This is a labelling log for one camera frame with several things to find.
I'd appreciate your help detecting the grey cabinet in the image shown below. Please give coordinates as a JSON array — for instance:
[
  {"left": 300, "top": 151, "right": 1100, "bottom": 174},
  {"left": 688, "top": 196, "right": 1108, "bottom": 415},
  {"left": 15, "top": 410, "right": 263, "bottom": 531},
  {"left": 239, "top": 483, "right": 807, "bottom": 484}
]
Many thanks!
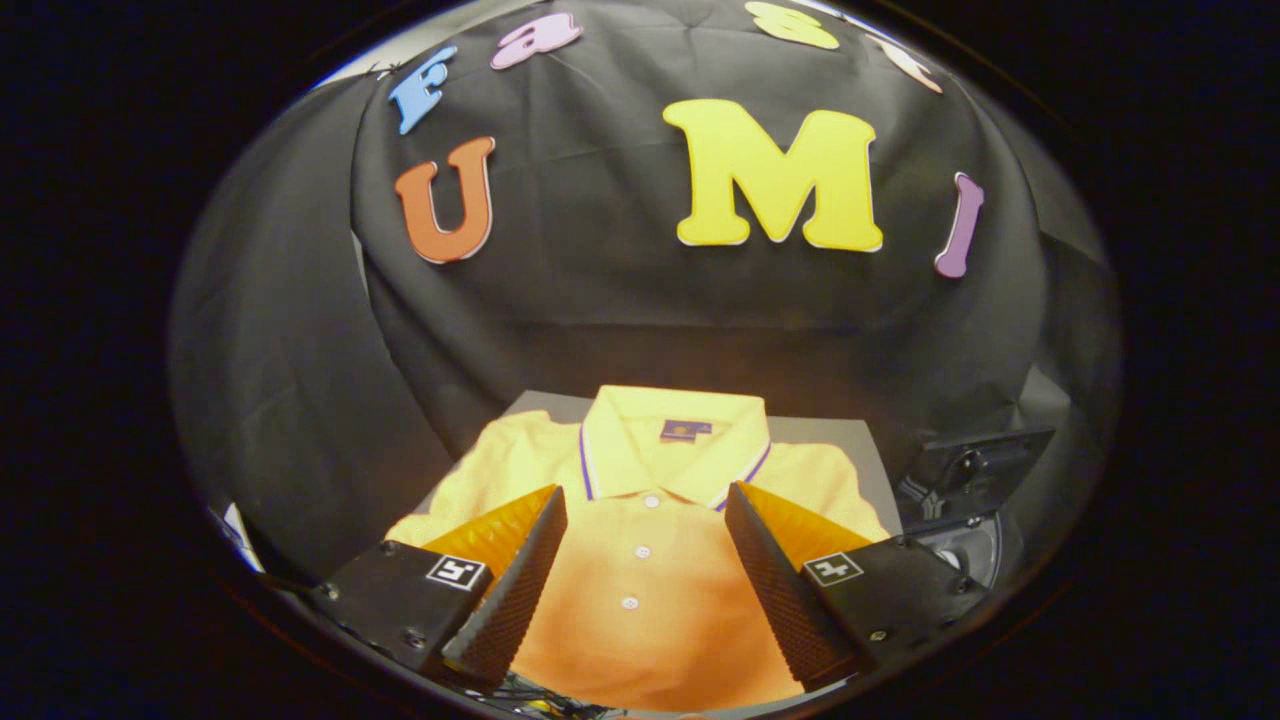
[{"left": 415, "top": 390, "right": 906, "bottom": 536}]

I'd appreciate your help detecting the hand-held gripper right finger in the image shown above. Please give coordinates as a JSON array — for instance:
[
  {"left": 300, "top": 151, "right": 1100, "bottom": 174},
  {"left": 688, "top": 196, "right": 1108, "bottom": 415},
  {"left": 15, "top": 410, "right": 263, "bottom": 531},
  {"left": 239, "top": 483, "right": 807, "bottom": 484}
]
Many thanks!
[{"left": 724, "top": 481, "right": 991, "bottom": 691}]

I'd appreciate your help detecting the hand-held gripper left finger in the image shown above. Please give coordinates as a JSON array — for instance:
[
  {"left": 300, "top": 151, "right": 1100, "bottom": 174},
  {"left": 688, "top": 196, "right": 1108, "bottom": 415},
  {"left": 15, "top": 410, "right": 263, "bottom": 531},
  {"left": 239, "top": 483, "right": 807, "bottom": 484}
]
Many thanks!
[{"left": 308, "top": 485, "right": 569, "bottom": 691}]

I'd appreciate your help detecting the yellow polo shirt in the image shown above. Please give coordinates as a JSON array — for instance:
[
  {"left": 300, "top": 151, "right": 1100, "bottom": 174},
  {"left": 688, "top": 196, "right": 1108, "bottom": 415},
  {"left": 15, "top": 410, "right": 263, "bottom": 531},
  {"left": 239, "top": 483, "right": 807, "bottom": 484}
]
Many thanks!
[{"left": 385, "top": 385, "right": 891, "bottom": 713}]

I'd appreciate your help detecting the dark washing machine lid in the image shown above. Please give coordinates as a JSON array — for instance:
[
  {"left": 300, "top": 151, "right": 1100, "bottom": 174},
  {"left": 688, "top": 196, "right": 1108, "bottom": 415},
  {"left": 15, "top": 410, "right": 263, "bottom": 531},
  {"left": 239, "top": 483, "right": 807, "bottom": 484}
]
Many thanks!
[{"left": 895, "top": 428, "right": 1056, "bottom": 521}]

